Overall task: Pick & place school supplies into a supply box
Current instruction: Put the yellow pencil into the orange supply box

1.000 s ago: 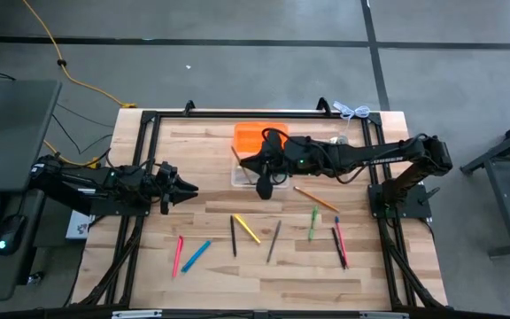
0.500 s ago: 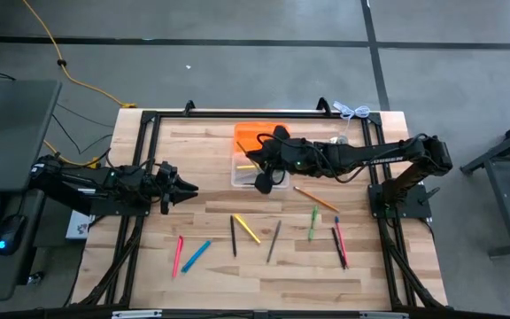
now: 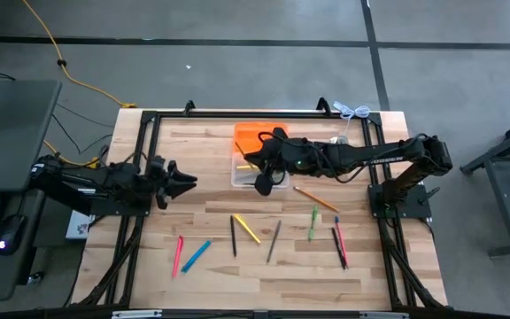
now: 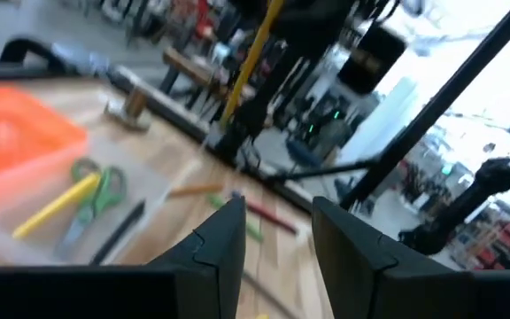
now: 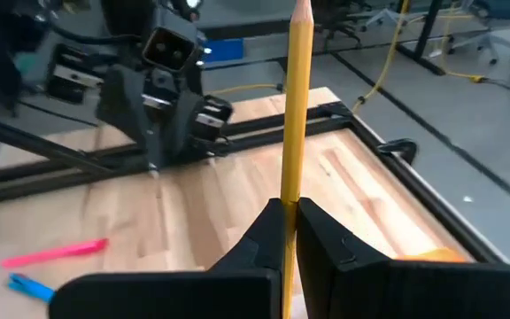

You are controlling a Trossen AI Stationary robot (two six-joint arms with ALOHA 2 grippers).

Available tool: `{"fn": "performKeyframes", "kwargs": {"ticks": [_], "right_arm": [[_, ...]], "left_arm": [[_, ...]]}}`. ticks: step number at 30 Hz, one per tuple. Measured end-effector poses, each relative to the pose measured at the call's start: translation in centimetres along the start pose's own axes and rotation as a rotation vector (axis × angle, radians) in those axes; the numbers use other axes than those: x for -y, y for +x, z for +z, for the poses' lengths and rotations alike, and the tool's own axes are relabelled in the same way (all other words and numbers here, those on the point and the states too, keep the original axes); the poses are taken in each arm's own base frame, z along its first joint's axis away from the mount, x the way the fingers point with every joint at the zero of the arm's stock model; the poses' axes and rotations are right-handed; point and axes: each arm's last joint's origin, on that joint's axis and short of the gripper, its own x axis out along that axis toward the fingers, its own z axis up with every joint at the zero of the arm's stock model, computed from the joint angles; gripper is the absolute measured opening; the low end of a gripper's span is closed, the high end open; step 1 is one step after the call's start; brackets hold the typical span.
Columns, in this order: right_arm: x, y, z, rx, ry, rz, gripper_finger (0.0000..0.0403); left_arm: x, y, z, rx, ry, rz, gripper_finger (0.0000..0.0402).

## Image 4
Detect black metal stand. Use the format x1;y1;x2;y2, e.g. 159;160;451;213
398;156;510;257

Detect green retractable pen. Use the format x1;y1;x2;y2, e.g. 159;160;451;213
205;193;265;244

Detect green-handled scissors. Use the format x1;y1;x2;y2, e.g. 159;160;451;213
55;157;128;261

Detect brown pencil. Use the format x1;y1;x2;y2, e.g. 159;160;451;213
241;269;303;319

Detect red pencil blue eraser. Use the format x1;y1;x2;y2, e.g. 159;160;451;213
231;190;299;236

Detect orange pencil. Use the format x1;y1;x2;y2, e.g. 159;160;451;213
166;183;224;199

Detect clear pencil box orange lid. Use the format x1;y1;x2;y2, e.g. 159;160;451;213
0;83;176;271

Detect black marker pen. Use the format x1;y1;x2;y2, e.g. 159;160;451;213
89;199;146;267

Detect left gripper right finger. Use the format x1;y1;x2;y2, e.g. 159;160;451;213
312;197;510;319

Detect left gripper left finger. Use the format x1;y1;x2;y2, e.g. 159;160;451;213
0;197;247;319

